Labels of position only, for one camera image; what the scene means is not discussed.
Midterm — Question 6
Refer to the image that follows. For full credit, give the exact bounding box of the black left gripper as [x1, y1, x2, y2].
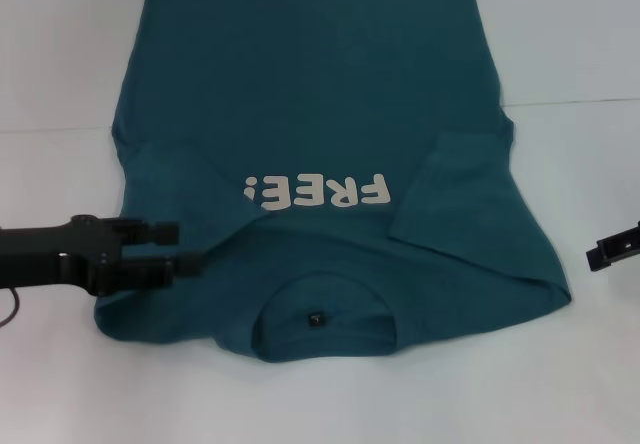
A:
[0, 215, 204, 298]

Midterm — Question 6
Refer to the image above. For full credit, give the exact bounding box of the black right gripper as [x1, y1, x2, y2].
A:
[585, 220, 640, 272]

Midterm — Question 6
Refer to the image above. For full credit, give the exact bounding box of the teal shirt with FREE print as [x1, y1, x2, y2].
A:
[93, 0, 574, 364]

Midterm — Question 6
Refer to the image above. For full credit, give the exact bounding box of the left arm cable connector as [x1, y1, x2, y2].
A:
[0, 286, 22, 330]

